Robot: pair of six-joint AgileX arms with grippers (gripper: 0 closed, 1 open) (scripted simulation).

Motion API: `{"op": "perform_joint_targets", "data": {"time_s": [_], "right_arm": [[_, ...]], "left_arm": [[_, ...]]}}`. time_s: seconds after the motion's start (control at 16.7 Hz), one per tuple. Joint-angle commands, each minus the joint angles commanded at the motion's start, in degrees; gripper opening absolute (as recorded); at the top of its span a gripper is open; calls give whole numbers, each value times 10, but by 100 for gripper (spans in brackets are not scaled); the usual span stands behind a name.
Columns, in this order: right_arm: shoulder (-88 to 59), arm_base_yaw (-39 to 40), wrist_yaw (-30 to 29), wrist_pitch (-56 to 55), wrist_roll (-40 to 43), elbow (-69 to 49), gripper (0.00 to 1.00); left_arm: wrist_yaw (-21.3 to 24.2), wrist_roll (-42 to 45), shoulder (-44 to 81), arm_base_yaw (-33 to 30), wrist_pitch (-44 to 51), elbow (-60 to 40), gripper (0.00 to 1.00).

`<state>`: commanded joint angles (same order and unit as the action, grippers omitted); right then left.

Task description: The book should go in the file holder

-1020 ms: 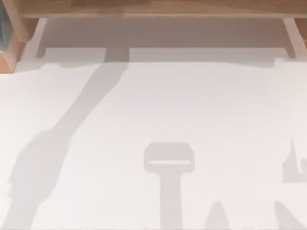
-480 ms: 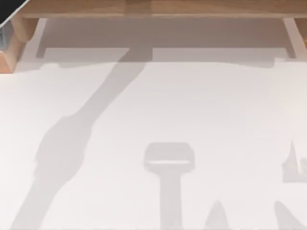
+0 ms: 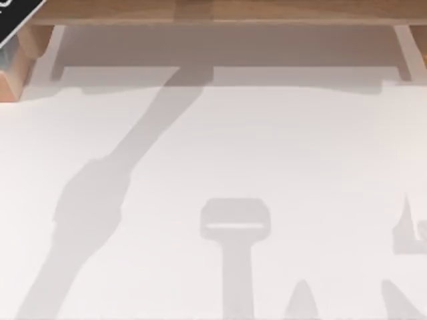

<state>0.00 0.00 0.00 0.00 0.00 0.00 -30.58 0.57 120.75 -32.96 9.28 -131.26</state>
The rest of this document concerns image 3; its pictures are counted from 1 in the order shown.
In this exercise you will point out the wooden cupboard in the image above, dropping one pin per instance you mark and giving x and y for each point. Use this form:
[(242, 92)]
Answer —
[(233, 11)]

